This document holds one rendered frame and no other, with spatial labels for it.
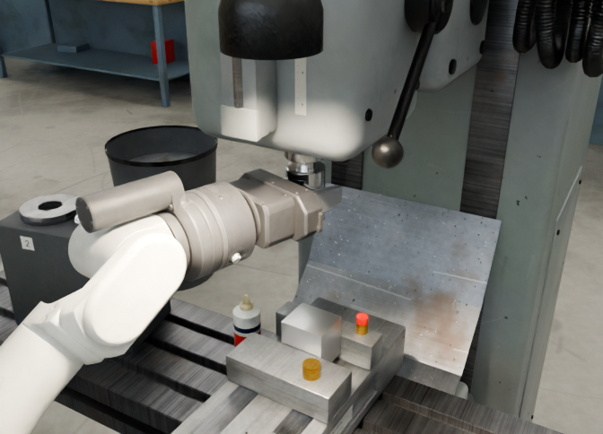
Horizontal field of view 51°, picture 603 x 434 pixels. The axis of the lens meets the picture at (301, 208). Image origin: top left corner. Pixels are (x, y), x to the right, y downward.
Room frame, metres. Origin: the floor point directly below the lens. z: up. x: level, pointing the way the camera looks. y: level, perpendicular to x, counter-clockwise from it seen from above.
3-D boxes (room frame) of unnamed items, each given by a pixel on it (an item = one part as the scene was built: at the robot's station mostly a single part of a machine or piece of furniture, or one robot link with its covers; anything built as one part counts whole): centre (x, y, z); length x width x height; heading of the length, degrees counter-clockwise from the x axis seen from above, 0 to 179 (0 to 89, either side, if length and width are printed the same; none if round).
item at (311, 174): (0.68, 0.00, 1.26); 0.05 x 0.05 x 0.01
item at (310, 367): (0.61, -0.01, 1.04); 0.02 x 0.02 x 0.02
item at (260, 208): (0.62, 0.06, 1.23); 0.13 x 0.12 x 0.10; 43
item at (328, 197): (0.66, -0.03, 1.23); 0.06 x 0.02 x 0.03; 133
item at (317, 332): (0.68, -0.01, 1.03); 0.06 x 0.05 x 0.06; 58
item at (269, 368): (0.63, 0.02, 1.01); 0.15 x 0.06 x 0.04; 58
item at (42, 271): (0.88, 0.34, 1.02); 0.22 x 0.12 x 0.20; 71
